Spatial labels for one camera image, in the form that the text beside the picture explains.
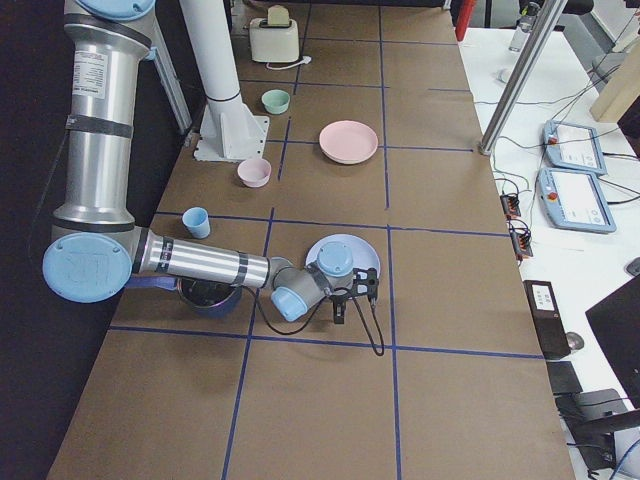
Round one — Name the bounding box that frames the green bowl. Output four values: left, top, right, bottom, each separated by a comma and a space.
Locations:
261, 89, 290, 115

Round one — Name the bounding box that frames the near teach pendant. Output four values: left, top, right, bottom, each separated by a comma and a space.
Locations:
537, 167, 617, 234

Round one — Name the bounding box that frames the dark blue saucepan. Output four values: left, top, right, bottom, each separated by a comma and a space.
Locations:
125, 276, 242, 318

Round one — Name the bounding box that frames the blue plate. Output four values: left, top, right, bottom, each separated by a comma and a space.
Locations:
304, 234, 381, 286

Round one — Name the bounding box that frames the black box with label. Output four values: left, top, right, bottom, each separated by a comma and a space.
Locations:
523, 280, 571, 360

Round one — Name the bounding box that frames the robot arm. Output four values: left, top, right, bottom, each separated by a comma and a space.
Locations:
42, 1, 356, 321

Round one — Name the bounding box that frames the pink plate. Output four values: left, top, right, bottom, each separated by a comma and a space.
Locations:
319, 120, 378, 165

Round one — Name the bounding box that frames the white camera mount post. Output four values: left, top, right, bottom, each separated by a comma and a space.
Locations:
180, 0, 270, 162

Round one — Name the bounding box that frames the aluminium frame post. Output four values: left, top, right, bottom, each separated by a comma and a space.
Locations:
478, 0, 568, 156

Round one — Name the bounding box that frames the teach pendant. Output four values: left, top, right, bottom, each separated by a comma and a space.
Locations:
537, 167, 617, 234
542, 120, 607, 176

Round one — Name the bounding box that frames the pink bowl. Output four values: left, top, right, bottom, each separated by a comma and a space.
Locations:
237, 158, 272, 188

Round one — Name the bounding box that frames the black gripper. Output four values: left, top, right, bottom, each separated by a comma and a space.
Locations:
329, 285, 356, 324

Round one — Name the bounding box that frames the white toaster power cord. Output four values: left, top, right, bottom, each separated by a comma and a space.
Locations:
265, 54, 314, 71

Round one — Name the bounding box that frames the black monitor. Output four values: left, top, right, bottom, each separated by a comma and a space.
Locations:
586, 280, 639, 407

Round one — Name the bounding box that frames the bread slice in toaster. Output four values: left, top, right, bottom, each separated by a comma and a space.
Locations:
267, 5, 291, 28

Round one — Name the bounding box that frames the clear water bottle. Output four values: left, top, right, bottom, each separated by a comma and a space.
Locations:
508, 1, 540, 52

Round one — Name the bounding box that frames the light blue cup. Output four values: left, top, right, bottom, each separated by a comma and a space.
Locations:
182, 207, 211, 239

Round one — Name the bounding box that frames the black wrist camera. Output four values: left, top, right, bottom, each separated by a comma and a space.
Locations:
351, 267, 379, 304

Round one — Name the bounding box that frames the far teach pendant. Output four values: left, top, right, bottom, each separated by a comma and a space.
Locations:
542, 120, 607, 176

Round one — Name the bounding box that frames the cream toaster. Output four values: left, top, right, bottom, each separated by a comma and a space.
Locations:
249, 18, 300, 63

